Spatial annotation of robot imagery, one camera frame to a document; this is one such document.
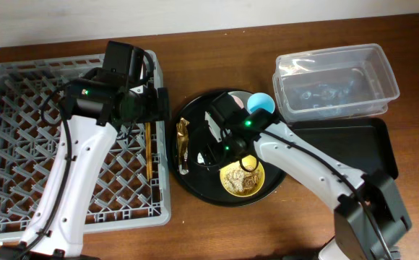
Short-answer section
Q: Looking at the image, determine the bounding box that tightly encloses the food scraps pile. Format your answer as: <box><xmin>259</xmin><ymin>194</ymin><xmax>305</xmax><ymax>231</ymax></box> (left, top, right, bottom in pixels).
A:
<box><xmin>225</xmin><ymin>168</ymin><xmax>259</xmax><ymax>194</ymax></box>

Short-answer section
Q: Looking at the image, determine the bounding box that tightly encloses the pink cup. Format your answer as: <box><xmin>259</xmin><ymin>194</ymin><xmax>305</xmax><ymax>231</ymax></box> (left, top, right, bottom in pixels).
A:
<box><xmin>231</xmin><ymin>95</ymin><xmax>244</xmax><ymax>108</ymax></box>

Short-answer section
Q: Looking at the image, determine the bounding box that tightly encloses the yellow bowl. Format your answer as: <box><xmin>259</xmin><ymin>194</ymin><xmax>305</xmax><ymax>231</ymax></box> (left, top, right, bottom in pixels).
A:
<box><xmin>220</xmin><ymin>155</ymin><xmax>265</xmax><ymax>198</ymax></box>

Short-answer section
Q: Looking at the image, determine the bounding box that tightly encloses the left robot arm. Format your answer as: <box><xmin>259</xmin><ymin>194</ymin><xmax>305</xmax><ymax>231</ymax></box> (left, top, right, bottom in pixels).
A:
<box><xmin>0</xmin><ymin>41</ymin><xmax>170</xmax><ymax>259</ymax></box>

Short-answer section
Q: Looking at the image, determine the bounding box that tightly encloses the grey dishwasher rack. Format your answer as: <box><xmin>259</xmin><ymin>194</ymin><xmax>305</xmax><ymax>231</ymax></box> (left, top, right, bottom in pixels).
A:
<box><xmin>0</xmin><ymin>54</ymin><xmax>171</xmax><ymax>243</ymax></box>

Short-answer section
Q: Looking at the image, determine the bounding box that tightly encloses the white napkin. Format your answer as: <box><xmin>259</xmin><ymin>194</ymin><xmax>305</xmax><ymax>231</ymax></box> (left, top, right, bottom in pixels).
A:
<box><xmin>197</xmin><ymin>152</ymin><xmax>206</xmax><ymax>165</ymax></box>

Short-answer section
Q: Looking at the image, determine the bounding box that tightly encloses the black rectangular tray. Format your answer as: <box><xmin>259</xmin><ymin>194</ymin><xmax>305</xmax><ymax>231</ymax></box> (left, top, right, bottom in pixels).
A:
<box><xmin>291</xmin><ymin>118</ymin><xmax>399</xmax><ymax>179</ymax></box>

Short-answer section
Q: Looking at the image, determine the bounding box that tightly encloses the grey plate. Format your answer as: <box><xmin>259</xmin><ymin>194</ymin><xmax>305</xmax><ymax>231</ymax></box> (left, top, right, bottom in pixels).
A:
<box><xmin>204</xmin><ymin>90</ymin><xmax>254</xmax><ymax>145</ymax></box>

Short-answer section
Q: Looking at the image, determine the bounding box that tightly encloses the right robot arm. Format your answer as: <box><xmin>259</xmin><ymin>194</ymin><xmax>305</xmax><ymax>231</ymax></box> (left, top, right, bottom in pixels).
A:
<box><xmin>205</xmin><ymin>92</ymin><xmax>412</xmax><ymax>259</ymax></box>

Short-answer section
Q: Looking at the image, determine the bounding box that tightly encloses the gold foil wrapper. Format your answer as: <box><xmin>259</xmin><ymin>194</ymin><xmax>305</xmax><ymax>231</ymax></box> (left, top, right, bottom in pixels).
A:
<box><xmin>176</xmin><ymin>118</ymin><xmax>189</xmax><ymax>176</ymax></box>

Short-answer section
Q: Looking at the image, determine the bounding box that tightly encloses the round black tray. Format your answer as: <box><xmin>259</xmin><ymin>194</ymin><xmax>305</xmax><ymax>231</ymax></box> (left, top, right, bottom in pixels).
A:
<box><xmin>166</xmin><ymin>90</ymin><xmax>287</xmax><ymax>207</ymax></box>

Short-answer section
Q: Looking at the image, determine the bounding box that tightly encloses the clear plastic bin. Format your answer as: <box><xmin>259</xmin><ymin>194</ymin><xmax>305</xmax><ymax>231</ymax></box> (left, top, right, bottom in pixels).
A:
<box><xmin>272</xmin><ymin>43</ymin><xmax>400</xmax><ymax>123</ymax></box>

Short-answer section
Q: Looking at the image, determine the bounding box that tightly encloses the blue cup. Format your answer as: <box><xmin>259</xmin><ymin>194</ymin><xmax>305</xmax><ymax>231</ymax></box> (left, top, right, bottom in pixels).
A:
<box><xmin>246</xmin><ymin>92</ymin><xmax>275</xmax><ymax>113</ymax></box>

